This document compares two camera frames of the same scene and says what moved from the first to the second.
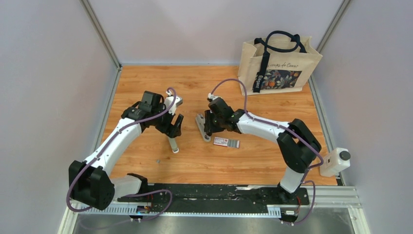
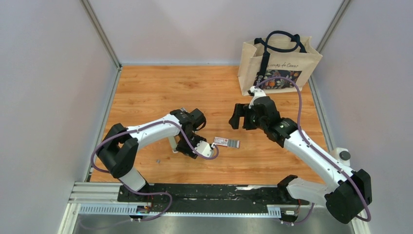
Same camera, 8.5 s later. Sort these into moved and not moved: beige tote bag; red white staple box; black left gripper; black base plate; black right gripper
Moved: black left gripper; black right gripper
Not moved: beige tote bag; red white staple box; black base plate
